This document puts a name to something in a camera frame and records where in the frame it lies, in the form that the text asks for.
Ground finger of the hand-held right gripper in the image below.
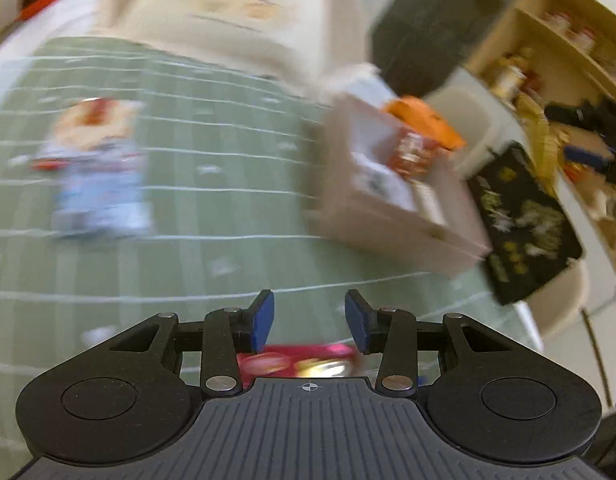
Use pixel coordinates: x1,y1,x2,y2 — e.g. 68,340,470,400
560,145,611,169
544,102,596,127

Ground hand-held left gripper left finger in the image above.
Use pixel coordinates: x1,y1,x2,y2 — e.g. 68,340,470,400
110,289,276,397

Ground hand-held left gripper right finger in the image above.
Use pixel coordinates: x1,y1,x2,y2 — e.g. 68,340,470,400
344,289,508,398

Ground yellow snack packet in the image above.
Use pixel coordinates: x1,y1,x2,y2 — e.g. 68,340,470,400
516,94,562,198

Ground magenta snack packet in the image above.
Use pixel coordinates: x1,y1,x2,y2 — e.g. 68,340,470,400
236,343,363,378

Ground pink gift box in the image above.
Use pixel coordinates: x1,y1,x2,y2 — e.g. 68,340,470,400
308,62,493,281

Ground white packet with black text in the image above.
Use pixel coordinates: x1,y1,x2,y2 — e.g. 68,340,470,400
350,152,417,213

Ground red orange snack packet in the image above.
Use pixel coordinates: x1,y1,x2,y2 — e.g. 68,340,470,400
390,131,441,178

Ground black plum snack bag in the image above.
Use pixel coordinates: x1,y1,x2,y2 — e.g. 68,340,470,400
465,141,587,307

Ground wooden shelf unit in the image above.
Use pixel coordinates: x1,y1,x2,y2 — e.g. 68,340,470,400
462,0,616,221

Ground green checkered tablecloth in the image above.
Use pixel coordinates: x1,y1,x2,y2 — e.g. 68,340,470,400
0,35,543,461

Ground orange box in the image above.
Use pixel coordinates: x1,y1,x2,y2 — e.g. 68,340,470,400
380,95,467,152

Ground dark glass cabinet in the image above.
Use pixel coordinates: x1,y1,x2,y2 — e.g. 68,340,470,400
370,0,543,98

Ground clear bag of blue candies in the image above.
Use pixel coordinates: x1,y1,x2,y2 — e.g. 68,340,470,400
50,142,154,240

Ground cream cracker packet red print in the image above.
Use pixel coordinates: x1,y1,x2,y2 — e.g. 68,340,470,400
50,99,146,157

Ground cream printed food cover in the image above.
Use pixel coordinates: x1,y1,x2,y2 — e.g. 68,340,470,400
95,0,369,101

